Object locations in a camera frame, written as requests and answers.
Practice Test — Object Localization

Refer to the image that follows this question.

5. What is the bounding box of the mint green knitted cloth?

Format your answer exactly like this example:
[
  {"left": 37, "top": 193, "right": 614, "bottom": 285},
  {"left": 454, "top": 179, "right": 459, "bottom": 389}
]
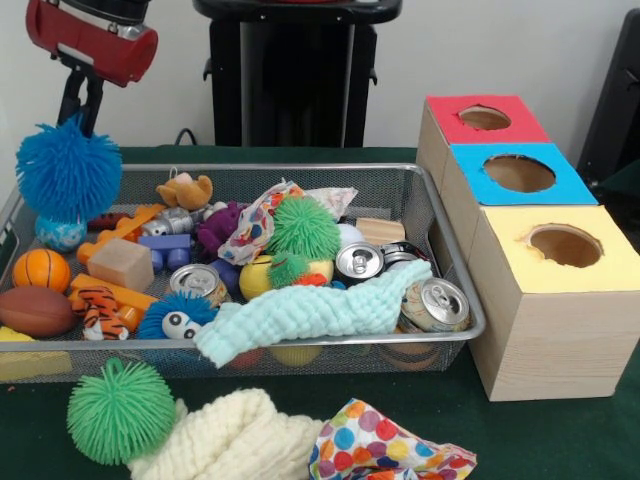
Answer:
[{"left": 193, "top": 260, "right": 434, "bottom": 369}]

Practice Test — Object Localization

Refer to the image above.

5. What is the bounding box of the blue spiky rubber ball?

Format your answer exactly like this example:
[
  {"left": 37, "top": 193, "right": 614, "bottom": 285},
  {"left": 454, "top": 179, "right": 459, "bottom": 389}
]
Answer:
[{"left": 14, "top": 113, "right": 124, "bottom": 223}]

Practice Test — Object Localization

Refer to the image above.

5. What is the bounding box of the wooden box with three holes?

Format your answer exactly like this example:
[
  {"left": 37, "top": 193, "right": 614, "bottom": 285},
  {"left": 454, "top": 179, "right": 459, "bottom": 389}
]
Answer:
[{"left": 416, "top": 95, "right": 640, "bottom": 403}]

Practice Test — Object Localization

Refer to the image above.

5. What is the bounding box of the wooden cube block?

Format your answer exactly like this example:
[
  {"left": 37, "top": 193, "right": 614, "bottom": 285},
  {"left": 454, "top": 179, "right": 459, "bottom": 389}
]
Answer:
[{"left": 88, "top": 238, "right": 155, "bottom": 293}]

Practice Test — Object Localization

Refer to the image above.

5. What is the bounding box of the black cable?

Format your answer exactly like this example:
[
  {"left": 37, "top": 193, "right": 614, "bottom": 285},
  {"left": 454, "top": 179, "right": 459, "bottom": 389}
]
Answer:
[{"left": 175, "top": 126, "right": 213, "bottom": 148}]

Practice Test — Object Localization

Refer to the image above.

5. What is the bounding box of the tan plush animal toy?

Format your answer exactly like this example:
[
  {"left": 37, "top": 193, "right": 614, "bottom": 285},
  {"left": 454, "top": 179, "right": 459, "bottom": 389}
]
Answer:
[{"left": 156, "top": 168, "right": 215, "bottom": 212}]

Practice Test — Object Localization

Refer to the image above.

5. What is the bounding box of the cream knitted cloth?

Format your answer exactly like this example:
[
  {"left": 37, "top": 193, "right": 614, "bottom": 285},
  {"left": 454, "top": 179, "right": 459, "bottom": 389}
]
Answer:
[{"left": 128, "top": 390, "right": 326, "bottom": 480}]

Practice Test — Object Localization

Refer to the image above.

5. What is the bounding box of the blue fuzzy googly-eyed toy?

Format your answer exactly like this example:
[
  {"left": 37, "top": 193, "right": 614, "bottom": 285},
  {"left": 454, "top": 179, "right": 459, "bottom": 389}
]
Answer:
[{"left": 138, "top": 292, "right": 219, "bottom": 342}]

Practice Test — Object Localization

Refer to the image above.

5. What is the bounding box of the black panel stand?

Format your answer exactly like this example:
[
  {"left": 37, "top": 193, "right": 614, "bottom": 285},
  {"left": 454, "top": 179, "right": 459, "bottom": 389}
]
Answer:
[{"left": 578, "top": 8, "right": 640, "bottom": 191}]

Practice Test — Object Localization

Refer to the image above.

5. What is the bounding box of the small orange basketball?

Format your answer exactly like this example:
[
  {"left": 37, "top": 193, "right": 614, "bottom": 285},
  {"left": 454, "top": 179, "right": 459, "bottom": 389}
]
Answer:
[{"left": 12, "top": 248, "right": 72, "bottom": 294}]

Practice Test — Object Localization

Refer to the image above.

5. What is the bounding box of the colourful patterned cloth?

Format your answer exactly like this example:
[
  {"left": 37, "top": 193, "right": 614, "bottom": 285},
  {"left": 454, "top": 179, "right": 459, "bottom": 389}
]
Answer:
[{"left": 308, "top": 400, "right": 479, "bottom": 480}]

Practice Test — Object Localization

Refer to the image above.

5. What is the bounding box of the green spiky rubber ball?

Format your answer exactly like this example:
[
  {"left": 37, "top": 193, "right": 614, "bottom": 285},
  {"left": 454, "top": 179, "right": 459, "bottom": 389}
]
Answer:
[
  {"left": 266, "top": 195, "right": 343, "bottom": 261},
  {"left": 66, "top": 357, "right": 177, "bottom": 467}
]

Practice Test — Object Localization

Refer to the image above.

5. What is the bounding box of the blue globe ball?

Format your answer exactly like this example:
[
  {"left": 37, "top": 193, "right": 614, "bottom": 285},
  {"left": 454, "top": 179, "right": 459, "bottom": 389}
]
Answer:
[{"left": 35, "top": 215, "right": 88, "bottom": 253}]

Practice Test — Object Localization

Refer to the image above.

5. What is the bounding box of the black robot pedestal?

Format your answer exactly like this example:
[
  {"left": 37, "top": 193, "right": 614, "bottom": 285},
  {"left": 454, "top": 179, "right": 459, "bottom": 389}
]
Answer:
[{"left": 193, "top": 0, "right": 403, "bottom": 149}]

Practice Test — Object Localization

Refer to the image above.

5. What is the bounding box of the orange striped tiger toy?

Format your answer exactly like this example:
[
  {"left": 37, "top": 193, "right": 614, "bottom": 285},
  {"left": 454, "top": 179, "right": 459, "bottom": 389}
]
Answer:
[{"left": 68, "top": 275, "right": 161, "bottom": 342}]

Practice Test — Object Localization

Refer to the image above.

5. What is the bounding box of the brown toy football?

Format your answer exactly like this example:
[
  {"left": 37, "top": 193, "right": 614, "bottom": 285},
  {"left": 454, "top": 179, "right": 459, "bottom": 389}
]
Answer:
[{"left": 0, "top": 287, "right": 77, "bottom": 339}]

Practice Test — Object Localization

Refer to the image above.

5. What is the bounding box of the dark green table cloth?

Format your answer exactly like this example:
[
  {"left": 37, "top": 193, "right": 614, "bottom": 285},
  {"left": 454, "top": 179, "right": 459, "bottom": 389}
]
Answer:
[
  {"left": 0, "top": 145, "right": 640, "bottom": 480},
  {"left": 598, "top": 158, "right": 640, "bottom": 198}
]

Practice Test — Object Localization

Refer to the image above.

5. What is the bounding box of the shallow clear mesh bin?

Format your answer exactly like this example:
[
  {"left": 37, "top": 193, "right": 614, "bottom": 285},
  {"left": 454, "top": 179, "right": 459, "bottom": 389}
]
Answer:
[{"left": 0, "top": 162, "right": 488, "bottom": 383}]

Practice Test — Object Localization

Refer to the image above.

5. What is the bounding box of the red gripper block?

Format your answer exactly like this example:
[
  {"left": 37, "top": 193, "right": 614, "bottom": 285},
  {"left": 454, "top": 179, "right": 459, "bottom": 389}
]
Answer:
[{"left": 25, "top": 0, "right": 160, "bottom": 138}]

